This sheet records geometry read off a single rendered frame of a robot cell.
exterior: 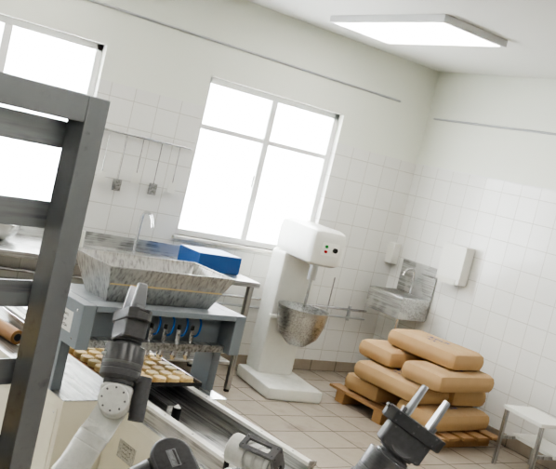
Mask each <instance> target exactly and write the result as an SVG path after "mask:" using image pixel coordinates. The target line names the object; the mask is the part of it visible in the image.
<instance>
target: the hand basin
mask: <svg viewBox="0 0 556 469"><path fill-rule="evenodd" d="M400 249H401V244H398V243H394V242H389V245H388V249H387V253H386V257H385V262H388V263H392V264H397V261H398V257H399V253H400ZM474 252H475V249H473V248H468V247H464V246H461V245H458V244H455V243H450V242H444V245H443V252H442V255H441V258H440V262H439V266H438V269H435V268H432V267H429V266H427V265H423V264H420V263H417V262H414V261H409V260H407V259H404V262H403V265H402V269H401V272H400V276H399V280H398V284H397V289H396V288H383V287H377V286H370V287H369V290H368V294H367V298H366V302H365V306H367V307H370V308H372V309H374V310H377V311H379V312H381V313H383V314H385V315H389V316H391V317H394V318H395V321H394V324H393V328H392V329H396V328H398V324H399V320H400V319H402V320H410V321H417V322H425V321H426V317H427V313H428V310H429V306H430V301H431V297H432V293H433V290H434V286H435V283H436V279H438V280H439V281H442V282H444V283H447V284H450V285H453V286H455V285H457V286H461V287H465V286H466V285H467V281H468V277H469V273H470V267H471V264H472V260H473V256H474Z"/></svg>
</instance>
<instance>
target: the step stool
mask: <svg viewBox="0 0 556 469"><path fill-rule="evenodd" d="M504 409H505V412H504V416H503V419H502V423H501V426H500V430H499V434H498V437H497V441H496V447H495V450H494V454H493V458H492V461H491V463H492V464H496V460H497V456H498V453H499V450H500V446H501V442H502V438H504V439H516V440H520V441H521V442H523V443H524V444H526V445H527V446H529V447H531V452H530V456H529V460H528V463H527V464H529V469H534V468H535V464H536V460H548V461H556V445H555V444H553V443H551V442H549V441H548V440H546V439H545V438H543V434H544V430H545V428H547V429H556V419H555V418H553V417H551V416H549V415H548V414H546V413H544V412H542V411H540V410H538V409H535V408H532V407H523V406H513V405H504ZM510 412H512V413H514V414H516V415H518V416H520V417H521V418H523V419H525V420H527V421H529V422H531V423H533V424H535V425H536V426H538V427H539V431H538V434H537V435H528V434H515V433H513V434H512V435H504V432H505V428H506V424H507V420H508V417H509V414H510ZM538 452H540V453H542V454H544V455H537V454H538Z"/></svg>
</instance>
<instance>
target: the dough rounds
mask: <svg viewBox="0 0 556 469"><path fill-rule="evenodd" d="M101 351H104V348H87V350H74V349H73V348H72V347H70V349H69V354H70V355H72V356H73V357H75V358H76V359H77V360H79V361H80V362H82V363H83V364H84V365H86V366H87V367H89V368H90V369H92V370H93V371H95V372H96V373H98V374H99V370H100V365H101V360H102V357H103V355H102V354H101ZM169 365H170V364H169V363H167V362H165V361H162V359H157V358H156V356H154V354H153V353H149V356H148V357H147V359H144V362H143V366H142V371H141V375H140V376H145V377H150V378H152V382H194V381H193V377H191V376H187V375H185V373H184V372H183V371H180V370H177V368H175V367H173V366H169ZM99 375H100V374H99Z"/></svg>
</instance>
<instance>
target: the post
mask: <svg viewBox="0 0 556 469"><path fill-rule="evenodd" d="M88 96H89V99H88V104H87V108H86V116H85V120H84V122H78V121H73V120H70V119H68V121H67V125H66V129H65V134H64V138H63V143H62V147H61V151H60V160H59V163H58V168H57V173H56V177H55V181H54V185H53V190H52V195H51V198H50V203H49V208H48V212H47V216H46V224H45V229H44V233H43V237H42V242H41V247H40V250H39V255H38V260H37V264H36V268H35V273H34V277H33V285H32V289H31V294H30V298H29V302H28V307H27V311H26V316H25V320H24V324H23V329H22V333H21V337H20V346H19V350H18V354H17V359H16V363H15V367H14V372H13V376H12V381H11V385H10V389H9V394H8V398H7V406H6V410H5V415H4V419H3V423H2V428H1V433H0V469H31V465H32V460H33V453H34V449H35V444H36V440H37V436H38V431H39V427H40V422H41V419H42V414H43V410H44V405H45V401H46V393H47V389H48V385H49V381H50V376H51V371H52V368H53V363H54V359H55V354H56V351H57V346H58V341H59V337H60V330H61V325H62V321H63V317H64V312H65V308H66V303H67V300H68V295H69V291H70V286H71V282H72V278H73V270H74V266H75V262H76V257H77V252H78V249H79V244H80V240H81V235H82V232H83V227H84V222H85V218H86V211H87V206H88V202H89V197H90V193H91V189H92V184H93V180H94V176H95V171H96V167H97V163H98V159H99V151H100V146H101V142H102V138H103V133H104V129H105V125H106V121H107V116H108V112H109V108H110V103H111V102H110V101H109V100H105V99H101V98H97V97H93V96H90V95H88Z"/></svg>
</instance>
